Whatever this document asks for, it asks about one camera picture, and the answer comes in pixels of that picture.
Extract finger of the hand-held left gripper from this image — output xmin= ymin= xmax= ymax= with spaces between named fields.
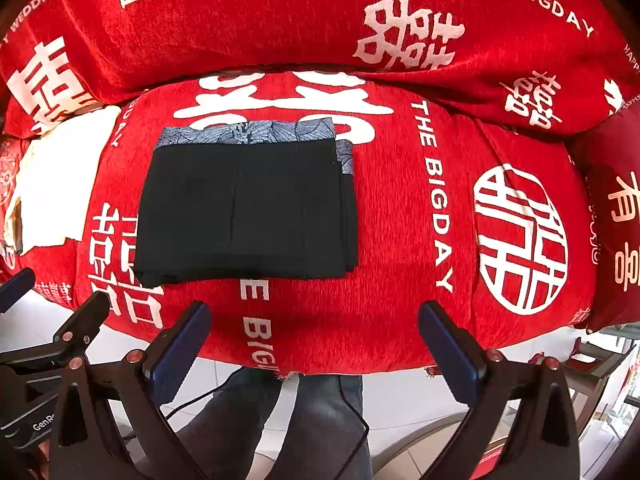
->
xmin=52 ymin=291 xmax=112 ymax=345
xmin=0 ymin=267 xmax=37 ymax=314

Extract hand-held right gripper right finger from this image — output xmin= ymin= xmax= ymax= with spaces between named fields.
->
xmin=417 ymin=301 xmax=581 ymax=480

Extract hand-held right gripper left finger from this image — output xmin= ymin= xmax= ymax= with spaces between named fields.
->
xmin=47 ymin=301 xmax=216 ymax=480

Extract black pants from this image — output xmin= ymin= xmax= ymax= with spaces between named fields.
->
xmin=132 ymin=116 xmax=361 ymax=288

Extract red printed sofa seat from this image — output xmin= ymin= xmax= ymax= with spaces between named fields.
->
xmin=0 ymin=71 xmax=608 ymax=378

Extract person's left leg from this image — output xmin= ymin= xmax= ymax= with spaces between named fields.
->
xmin=172 ymin=367 xmax=283 ymax=480

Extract person's leg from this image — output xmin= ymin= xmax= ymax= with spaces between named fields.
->
xmin=172 ymin=367 xmax=283 ymax=480
xmin=282 ymin=374 xmax=375 ymax=480

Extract person's legs in jeans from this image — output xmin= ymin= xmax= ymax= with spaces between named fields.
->
xmin=162 ymin=367 xmax=371 ymax=480

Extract white cloth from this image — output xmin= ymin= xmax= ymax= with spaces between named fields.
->
xmin=5 ymin=105 xmax=123 ymax=256

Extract person's right leg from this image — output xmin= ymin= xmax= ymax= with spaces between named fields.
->
xmin=282 ymin=374 xmax=375 ymax=480

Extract wooden side table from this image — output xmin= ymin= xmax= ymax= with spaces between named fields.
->
xmin=525 ymin=325 xmax=640 ymax=461

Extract dark red pillow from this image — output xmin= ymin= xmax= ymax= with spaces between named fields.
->
xmin=567 ymin=105 xmax=640 ymax=335

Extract red printed sofa backrest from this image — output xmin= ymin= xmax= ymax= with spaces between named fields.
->
xmin=0 ymin=0 xmax=640 ymax=138

